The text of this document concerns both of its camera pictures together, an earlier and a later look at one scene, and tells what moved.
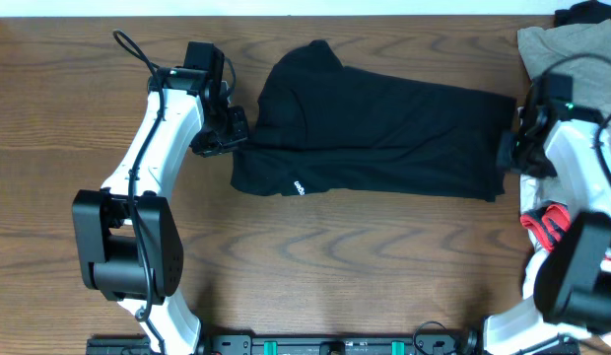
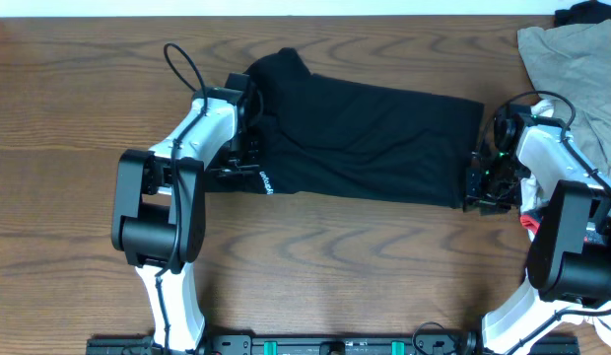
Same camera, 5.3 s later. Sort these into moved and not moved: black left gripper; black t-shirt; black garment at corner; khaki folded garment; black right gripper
Moved: black t-shirt; black left gripper; black right gripper
Not moved: black garment at corner; khaki folded garment
